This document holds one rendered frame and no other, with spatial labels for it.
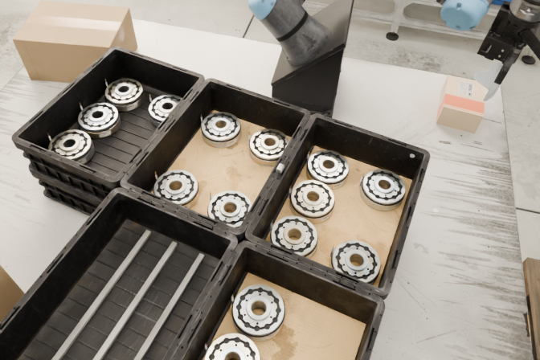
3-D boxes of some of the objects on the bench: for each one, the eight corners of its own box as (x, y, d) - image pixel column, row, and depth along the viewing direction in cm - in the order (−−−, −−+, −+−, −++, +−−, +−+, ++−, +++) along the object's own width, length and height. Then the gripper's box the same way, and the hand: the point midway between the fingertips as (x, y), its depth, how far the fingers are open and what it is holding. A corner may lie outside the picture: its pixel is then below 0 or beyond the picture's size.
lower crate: (129, 104, 149) (121, 75, 140) (212, 135, 142) (210, 106, 133) (40, 197, 125) (24, 169, 116) (135, 239, 118) (125, 213, 109)
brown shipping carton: (137, 47, 168) (129, 7, 156) (120, 87, 154) (109, 47, 142) (55, 39, 169) (40, 0, 157) (30, 79, 155) (11, 38, 143)
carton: (440, 92, 159) (447, 75, 153) (476, 100, 156) (485, 83, 151) (435, 124, 149) (443, 106, 143) (474, 133, 146) (484, 116, 141)
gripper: (515, -20, 104) (480, 48, 120) (488, 30, 94) (454, 96, 111) (554, -7, 102) (513, 61, 118) (531, 46, 92) (490, 111, 108)
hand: (496, 83), depth 114 cm, fingers open, 14 cm apart
